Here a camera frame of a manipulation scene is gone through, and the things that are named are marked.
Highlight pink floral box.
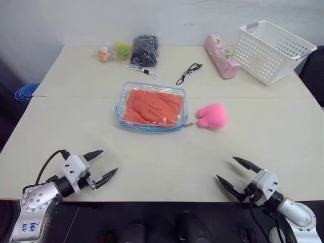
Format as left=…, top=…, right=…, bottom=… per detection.
left=204, top=33, right=241, bottom=80

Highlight yellow-green toy ball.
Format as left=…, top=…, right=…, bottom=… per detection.
left=113, top=40, right=133, bottom=60

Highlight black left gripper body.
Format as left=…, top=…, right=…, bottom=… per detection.
left=78, top=171, right=99, bottom=191

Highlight bagged yellow green toys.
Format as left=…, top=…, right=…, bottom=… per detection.
left=98, top=43, right=117, bottom=62

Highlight silver clip lanyard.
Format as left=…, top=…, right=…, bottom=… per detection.
left=127, top=64, right=159, bottom=80

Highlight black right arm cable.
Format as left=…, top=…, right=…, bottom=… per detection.
left=249, top=201, right=293, bottom=243

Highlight black bagged item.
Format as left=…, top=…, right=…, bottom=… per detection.
left=129, top=33, right=161, bottom=68

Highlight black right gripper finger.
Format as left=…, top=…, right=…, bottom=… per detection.
left=232, top=156, right=264, bottom=175
left=215, top=174, right=247, bottom=201

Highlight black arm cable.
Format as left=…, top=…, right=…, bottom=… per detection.
left=35, top=149, right=70, bottom=188
left=249, top=201, right=293, bottom=243

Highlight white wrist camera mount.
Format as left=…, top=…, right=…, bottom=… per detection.
left=62, top=154, right=91, bottom=194
left=249, top=169, right=279, bottom=207

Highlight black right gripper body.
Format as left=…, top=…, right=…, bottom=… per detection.
left=239, top=180, right=262, bottom=204

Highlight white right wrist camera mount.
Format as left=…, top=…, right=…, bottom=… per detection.
left=249, top=169, right=279, bottom=207

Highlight blue stacked bowls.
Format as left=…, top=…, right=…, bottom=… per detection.
left=14, top=83, right=40, bottom=100

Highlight clear pouch with orange cloth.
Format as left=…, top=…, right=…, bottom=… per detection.
left=115, top=81, right=189, bottom=131

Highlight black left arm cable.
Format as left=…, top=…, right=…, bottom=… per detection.
left=35, top=149, right=70, bottom=188

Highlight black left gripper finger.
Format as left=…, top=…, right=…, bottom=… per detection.
left=83, top=150, right=104, bottom=163
left=94, top=167, right=119, bottom=189

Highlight pink plush keychain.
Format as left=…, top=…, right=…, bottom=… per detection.
left=182, top=103, right=227, bottom=131

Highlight orange cloth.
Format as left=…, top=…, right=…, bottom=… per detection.
left=123, top=89, right=184, bottom=126

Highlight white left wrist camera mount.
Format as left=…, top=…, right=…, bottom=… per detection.
left=62, top=154, right=91, bottom=194

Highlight white plastic basket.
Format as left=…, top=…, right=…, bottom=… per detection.
left=232, top=20, right=318, bottom=86

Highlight black lanyard strap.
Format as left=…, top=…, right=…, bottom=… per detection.
left=175, top=63, right=203, bottom=86

